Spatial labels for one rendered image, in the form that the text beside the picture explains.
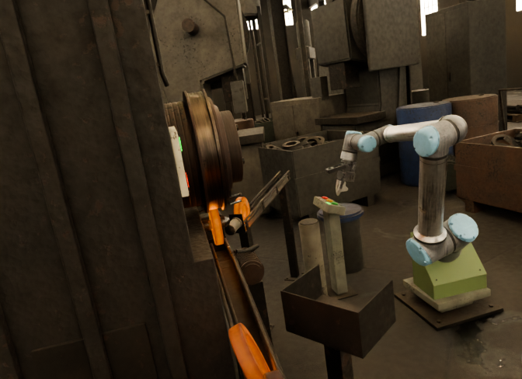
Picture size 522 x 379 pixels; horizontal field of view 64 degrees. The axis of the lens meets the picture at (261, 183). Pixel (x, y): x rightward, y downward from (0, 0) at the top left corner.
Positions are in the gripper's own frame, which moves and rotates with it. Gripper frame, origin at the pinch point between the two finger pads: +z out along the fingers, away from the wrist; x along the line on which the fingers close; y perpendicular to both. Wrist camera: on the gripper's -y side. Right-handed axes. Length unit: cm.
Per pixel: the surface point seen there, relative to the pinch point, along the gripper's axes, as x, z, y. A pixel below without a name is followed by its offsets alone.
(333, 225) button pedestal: 2.6, 19.9, 3.7
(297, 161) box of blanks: 133, -4, 19
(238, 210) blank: -18, 14, -60
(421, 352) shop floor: -64, 60, 30
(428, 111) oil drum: 173, -77, 164
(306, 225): -1.2, 21.3, -14.9
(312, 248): -2.3, 34.4, -8.5
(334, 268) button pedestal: 3.1, 46.6, 10.7
